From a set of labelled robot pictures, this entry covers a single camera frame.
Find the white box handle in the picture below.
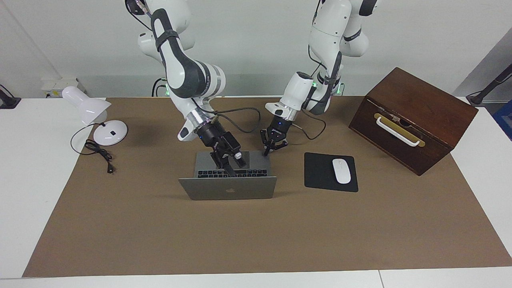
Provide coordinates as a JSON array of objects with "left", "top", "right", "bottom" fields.
[{"left": 376, "top": 116, "right": 421, "bottom": 147}]

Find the black mouse pad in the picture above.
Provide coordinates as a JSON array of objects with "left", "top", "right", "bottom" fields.
[{"left": 304, "top": 152, "right": 359, "bottom": 193}]

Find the dark brown wooden box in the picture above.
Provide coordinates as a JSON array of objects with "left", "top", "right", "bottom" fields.
[{"left": 348, "top": 67, "right": 479, "bottom": 176}]

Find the white desk lamp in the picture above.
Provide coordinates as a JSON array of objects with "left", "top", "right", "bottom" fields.
[{"left": 62, "top": 86, "right": 128, "bottom": 146}]

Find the black stand leg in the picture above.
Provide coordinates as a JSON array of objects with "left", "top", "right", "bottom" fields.
[{"left": 466, "top": 63, "right": 512, "bottom": 106}]

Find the black lamp power cable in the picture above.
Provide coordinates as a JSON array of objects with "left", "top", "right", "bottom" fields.
[{"left": 70, "top": 122, "right": 115, "bottom": 174}]

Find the white wall power strip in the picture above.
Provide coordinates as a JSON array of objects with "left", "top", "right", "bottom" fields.
[{"left": 41, "top": 78, "right": 80, "bottom": 98}]

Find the brown table mat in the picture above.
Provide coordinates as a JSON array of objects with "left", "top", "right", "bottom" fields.
[{"left": 22, "top": 95, "right": 512, "bottom": 278}]

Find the silver laptop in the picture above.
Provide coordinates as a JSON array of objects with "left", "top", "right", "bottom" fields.
[{"left": 178, "top": 151, "right": 278, "bottom": 201}]

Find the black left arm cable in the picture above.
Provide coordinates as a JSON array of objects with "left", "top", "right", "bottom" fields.
[{"left": 296, "top": 108, "right": 327, "bottom": 140}]

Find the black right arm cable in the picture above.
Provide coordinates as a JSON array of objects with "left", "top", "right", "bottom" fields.
[{"left": 200, "top": 107, "right": 261, "bottom": 134}]

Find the blue crate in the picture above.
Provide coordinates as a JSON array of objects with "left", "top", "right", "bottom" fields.
[{"left": 493, "top": 100, "right": 512, "bottom": 141}]

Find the black clamp base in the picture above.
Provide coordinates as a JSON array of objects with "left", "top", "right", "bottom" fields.
[{"left": 0, "top": 84, "right": 21, "bottom": 109}]

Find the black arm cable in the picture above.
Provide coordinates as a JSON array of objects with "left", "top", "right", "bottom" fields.
[
  {"left": 200, "top": 107, "right": 261, "bottom": 134},
  {"left": 296, "top": 108, "right": 327, "bottom": 140}
]

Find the white computer mouse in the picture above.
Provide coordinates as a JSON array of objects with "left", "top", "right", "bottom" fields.
[{"left": 332, "top": 158, "right": 352, "bottom": 184}]

